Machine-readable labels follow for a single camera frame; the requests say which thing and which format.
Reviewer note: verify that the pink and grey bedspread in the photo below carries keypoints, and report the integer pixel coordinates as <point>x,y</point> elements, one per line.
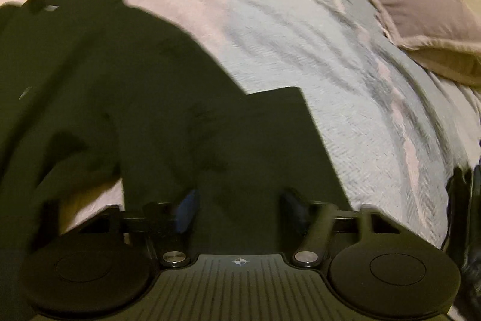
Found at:
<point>282,42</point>

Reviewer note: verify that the black sweater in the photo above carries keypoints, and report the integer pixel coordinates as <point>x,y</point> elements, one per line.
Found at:
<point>131,99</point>

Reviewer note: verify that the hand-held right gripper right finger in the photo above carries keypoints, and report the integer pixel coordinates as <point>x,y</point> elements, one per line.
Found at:
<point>291,209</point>

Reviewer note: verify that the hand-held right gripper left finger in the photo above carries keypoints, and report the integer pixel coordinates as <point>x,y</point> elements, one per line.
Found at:
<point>189,209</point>

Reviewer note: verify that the dark cloth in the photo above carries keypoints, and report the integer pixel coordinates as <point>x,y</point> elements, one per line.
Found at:
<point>466,230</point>

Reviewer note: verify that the mauve velvet pillow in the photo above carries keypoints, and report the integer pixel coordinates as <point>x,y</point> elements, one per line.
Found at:
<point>413,5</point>

